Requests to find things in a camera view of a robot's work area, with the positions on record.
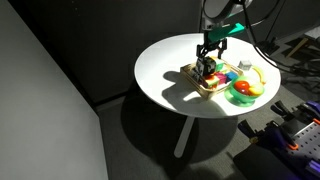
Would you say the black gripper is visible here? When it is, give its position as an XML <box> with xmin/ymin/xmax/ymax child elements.
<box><xmin>196</xmin><ymin>31</ymin><xmax>229</xmax><ymax>62</ymax></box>

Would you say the black and white cube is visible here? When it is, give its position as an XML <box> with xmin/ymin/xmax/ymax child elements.
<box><xmin>194</xmin><ymin>55</ymin><xmax>218</xmax><ymax>77</ymax></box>

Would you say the green cube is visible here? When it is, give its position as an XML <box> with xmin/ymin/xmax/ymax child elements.
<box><xmin>213</xmin><ymin>59</ymin><xmax>226</xmax><ymax>72</ymax></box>

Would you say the magenta cube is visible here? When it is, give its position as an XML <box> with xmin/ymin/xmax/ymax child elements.
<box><xmin>215</xmin><ymin>73</ymin><xmax>229</xmax><ymax>86</ymax></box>

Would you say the blue cube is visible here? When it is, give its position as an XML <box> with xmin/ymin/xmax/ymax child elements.
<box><xmin>225</xmin><ymin>70</ymin><xmax>239</xmax><ymax>83</ymax></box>

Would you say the gray cube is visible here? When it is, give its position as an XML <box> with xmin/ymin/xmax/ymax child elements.
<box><xmin>238</xmin><ymin>59</ymin><xmax>253</xmax><ymax>72</ymax></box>

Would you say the yellow block with red circle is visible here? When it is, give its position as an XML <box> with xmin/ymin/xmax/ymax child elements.
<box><xmin>201</xmin><ymin>74</ymin><xmax>220</xmax><ymax>90</ymax></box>

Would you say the wooden tray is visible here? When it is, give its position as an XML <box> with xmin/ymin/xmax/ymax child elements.
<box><xmin>179</xmin><ymin>58</ymin><xmax>244</xmax><ymax>101</ymax></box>

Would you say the red apple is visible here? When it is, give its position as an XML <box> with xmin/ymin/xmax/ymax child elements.
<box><xmin>233</xmin><ymin>79</ymin><xmax>251</xmax><ymax>96</ymax></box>

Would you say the yellow banana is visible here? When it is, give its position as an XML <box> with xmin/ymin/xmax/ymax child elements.
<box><xmin>251</xmin><ymin>65</ymin><xmax>268</xmax><ymax>85</ymax></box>

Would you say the green bowl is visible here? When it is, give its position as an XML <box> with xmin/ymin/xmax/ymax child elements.
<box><xmin>223</xmin><ymin>75</ymin><xmax>266</xmax><ymax>108</ymax></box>

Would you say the yellow lemon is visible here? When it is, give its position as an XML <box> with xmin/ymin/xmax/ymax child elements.
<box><xmin>248</xmin><ymin>82</ymin><xmax>265</xmax><ymax>98</ymax></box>

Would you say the wooden furniture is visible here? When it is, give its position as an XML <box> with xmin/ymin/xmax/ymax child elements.
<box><xmin>286</xmin><ymin>26</ymin><xmax>320</xmax><ymax>59</ymax></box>

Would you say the white table leg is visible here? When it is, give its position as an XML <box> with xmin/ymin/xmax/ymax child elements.
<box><xmin>173</xmin><ymin>115</ymin><xmax>195</xmax><ymax>159</ymax></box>

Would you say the purple clamp with orange tip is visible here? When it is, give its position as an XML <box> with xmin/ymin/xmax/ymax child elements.
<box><xmin>237</xmin><ymin>119</ymin><xmax>300</xmax><ymax>152</ymax></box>
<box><xmin>270</xmin><ymin>99</ymin><xmax>320</xmax><ymax>127</ymax></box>

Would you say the black base box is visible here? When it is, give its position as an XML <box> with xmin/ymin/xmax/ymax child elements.
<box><xmin>232</xmin><ymin>146</ymin><xmax>291</xmax><ymax>180</ymax></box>

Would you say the perforated mounting board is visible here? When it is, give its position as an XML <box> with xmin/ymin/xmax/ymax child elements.
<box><xmin>289</xmin><ymin>121</ymin><xmax>320</xmax><ymax>161</ymax></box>

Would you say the teal camera mount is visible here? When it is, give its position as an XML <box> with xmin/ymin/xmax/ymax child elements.
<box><xmin>203</xmin><ymin>22</ymin><xmax>246</xmax><ymax>43</ymax></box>

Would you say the thick black cable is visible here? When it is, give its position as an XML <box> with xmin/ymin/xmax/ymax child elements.
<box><xmin>241</xmin><ymin>0</ymin><xmax>320</xmax><ymax>74</ymax></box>

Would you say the thin black cable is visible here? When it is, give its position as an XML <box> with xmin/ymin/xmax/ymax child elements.
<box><xmin>248</xmin><ymin>0</ymin><xmax>282</xmax><ymax>28</ymax></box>

